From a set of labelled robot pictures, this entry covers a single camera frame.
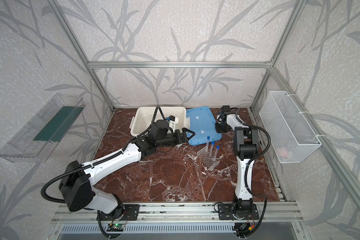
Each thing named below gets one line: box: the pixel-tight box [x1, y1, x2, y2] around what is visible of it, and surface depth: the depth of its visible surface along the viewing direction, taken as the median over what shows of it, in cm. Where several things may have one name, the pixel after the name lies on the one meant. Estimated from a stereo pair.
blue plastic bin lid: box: [186, 106, 222, 146], surface depth 115 cm
